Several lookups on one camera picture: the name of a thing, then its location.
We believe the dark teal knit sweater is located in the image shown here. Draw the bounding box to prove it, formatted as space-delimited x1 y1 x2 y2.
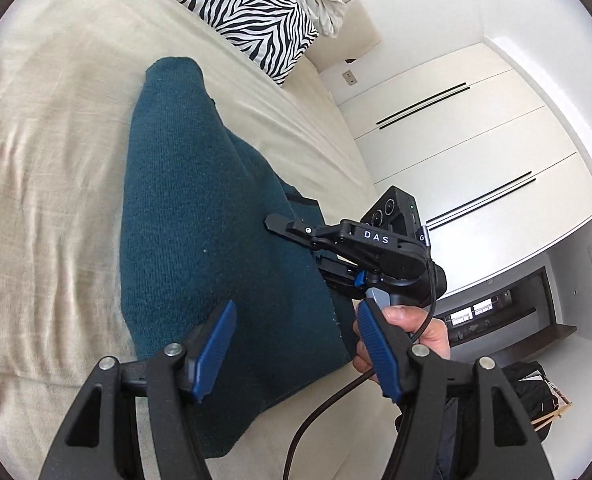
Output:
119 58 358 458

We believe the black bag on floor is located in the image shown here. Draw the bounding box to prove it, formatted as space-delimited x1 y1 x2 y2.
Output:
503 361 572 441

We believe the white wardrobe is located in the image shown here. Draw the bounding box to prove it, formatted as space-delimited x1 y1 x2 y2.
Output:
340 44 592 294

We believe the dark tv shelf unit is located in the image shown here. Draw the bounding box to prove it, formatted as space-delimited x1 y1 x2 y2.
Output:
437 268 576 366

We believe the zebra print pillow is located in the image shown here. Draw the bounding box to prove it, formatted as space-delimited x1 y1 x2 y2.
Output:
175 0 319 86

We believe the beige bed sheet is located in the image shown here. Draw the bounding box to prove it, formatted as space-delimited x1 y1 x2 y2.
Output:
0 0 377 479

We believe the wall power socket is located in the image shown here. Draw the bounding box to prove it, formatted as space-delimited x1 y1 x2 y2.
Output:
341 70 358 86

